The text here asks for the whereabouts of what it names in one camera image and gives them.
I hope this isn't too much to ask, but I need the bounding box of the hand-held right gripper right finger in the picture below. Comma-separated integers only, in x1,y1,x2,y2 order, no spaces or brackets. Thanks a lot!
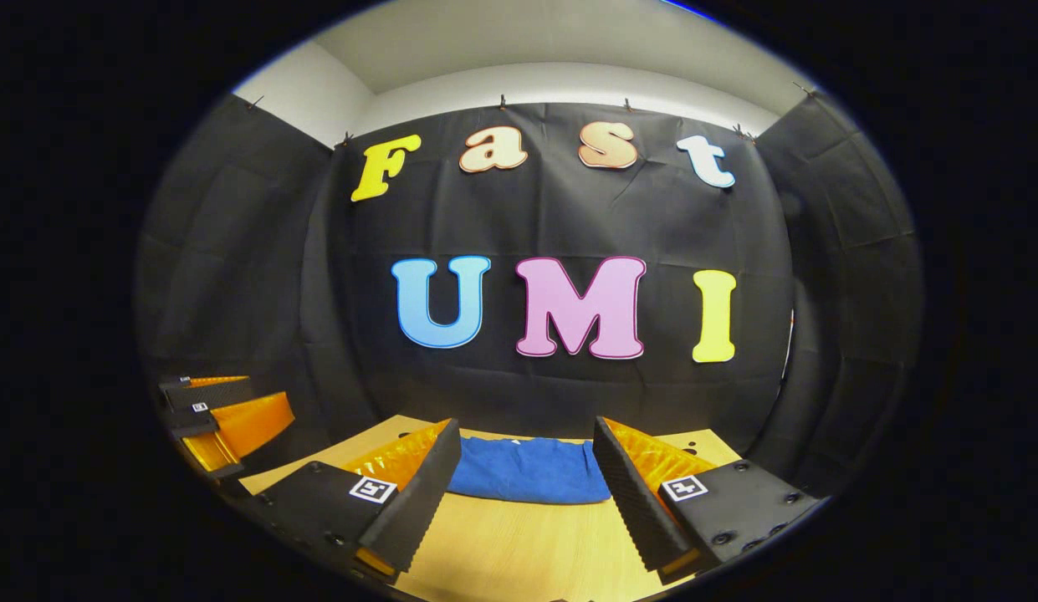
592,416,823,584

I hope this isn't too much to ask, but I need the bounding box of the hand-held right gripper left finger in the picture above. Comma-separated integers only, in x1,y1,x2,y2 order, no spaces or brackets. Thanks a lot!
247,418,463,584

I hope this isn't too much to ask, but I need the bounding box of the blue corduroy shirt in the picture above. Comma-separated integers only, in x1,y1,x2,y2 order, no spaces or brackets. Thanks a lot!
446,435,613,506

